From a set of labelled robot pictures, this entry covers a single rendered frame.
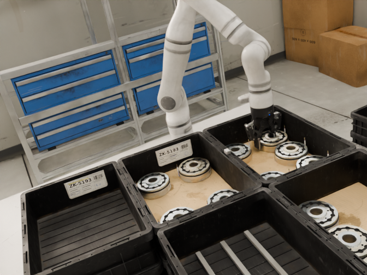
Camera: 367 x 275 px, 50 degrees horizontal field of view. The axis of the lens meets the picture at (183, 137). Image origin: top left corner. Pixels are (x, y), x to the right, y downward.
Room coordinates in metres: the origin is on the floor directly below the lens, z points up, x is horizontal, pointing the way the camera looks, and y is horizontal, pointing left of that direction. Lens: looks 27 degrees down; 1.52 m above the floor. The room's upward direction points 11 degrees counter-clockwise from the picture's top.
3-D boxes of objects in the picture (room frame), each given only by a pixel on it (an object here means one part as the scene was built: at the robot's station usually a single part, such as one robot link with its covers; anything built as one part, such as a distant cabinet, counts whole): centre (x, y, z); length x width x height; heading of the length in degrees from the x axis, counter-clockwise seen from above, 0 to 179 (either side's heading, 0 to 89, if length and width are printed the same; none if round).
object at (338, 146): (1.05, -0.26, 0.87); 0.40 x 0.30 x 0.11; 17
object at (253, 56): (1.16, -0.26, 1.12); 0.09 x 0.07 x 0.15; 143
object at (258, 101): (1.19, -0.26, 1.03); 0.11 x 0.09 x 0.06; 22
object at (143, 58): (3.05, -0.02, 0.60); 0.72 x 0.03 x 0.56; 112
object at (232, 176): (0.97, 0.02, 0.87); 0.40 x 0.30 x 0.11; 17
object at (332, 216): (0.76, -0.28, 0.86); 0.10 x 0.10 x 0.01
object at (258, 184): (0.97, 0.02, 0.92); 0.40 x 0.30 x 0.02; 17
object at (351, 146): (1.05, -0.26, 0.92); 0.40 x 0.30 x 0.02; 17
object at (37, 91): (2.75, 0.71, 0.60); 0.72 x 0.03 x 0.56; 112
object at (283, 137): (1.18, -0.30, 0.86); 0.10 x 0.10 x 0.01
